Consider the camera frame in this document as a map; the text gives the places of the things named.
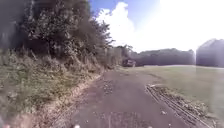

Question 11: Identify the distant tree line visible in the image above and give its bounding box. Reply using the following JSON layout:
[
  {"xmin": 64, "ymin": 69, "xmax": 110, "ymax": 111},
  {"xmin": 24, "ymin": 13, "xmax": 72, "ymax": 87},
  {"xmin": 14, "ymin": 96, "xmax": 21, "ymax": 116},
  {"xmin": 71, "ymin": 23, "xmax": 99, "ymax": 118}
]
[{"xmin": 129, "ymin": 48, "xmax": 196, "ymax": 67}]

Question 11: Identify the strip of dirt and leaves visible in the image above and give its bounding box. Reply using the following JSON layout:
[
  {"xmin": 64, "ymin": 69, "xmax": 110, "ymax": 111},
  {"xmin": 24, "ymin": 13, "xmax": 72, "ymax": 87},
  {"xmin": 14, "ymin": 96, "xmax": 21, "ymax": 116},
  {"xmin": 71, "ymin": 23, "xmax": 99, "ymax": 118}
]
[{"xmin": 144, "ymin": 83, "xmax": 218, "ymax": 128}]

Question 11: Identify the dark asphalt path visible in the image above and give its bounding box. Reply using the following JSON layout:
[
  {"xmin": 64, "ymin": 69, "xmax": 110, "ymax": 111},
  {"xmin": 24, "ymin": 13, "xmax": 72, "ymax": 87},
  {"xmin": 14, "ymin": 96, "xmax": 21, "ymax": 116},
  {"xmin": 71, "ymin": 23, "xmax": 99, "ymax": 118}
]
[{"xmin": 49, "ymin": 67, "xmax": 214, "ymax": 128}]

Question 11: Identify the vehicle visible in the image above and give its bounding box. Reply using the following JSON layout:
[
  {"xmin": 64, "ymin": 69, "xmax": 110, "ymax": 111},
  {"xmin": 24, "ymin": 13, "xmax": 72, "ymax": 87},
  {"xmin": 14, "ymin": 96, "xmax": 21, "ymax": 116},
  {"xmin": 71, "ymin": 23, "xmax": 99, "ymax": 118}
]
[{"xmin": 122, "ymin": 58, "xmax": 136, "ymax": 68}]

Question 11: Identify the grassy bank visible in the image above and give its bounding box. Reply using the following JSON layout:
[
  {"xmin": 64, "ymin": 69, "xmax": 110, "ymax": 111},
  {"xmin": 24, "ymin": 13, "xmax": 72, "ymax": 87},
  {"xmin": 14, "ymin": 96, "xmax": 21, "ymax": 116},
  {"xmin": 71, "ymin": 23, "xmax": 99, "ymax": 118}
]
[{"xmin": 0, "ymin": 49, "xmax": 104, "ymax": 128}]

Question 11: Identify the green grass field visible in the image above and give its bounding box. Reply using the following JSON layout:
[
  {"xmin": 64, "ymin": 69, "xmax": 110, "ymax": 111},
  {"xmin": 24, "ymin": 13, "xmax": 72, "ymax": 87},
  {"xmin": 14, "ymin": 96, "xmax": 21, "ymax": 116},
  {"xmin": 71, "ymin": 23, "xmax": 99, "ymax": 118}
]
[{"xmin": 133, "ymin": 64, "xmax": 224, "ymax": 121}]

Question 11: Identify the row of trees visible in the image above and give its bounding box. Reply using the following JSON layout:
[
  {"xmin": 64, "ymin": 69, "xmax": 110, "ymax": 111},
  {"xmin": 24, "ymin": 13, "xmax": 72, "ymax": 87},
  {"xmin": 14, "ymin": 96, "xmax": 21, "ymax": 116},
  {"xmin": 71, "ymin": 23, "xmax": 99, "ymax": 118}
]
[{"xmin": 0, "ymin": 0, "xmax": 133, "ymax": 73}]

